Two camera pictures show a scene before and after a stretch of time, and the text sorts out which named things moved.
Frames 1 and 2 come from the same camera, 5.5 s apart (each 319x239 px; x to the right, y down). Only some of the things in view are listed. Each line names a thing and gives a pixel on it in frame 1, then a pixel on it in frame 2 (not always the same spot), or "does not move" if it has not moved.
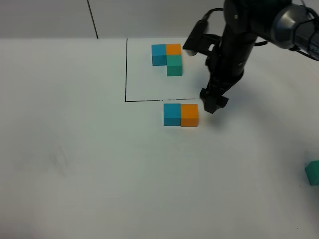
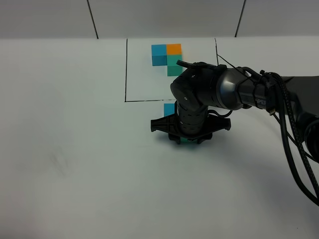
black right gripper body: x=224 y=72 to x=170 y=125
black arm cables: x=265 y=42 to x=283 y=94
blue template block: x=159 y=55 does not move
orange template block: x=174 y=49 does not move
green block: x=312 y=170 to x=185 y=140
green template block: x=175 y=65 does not move
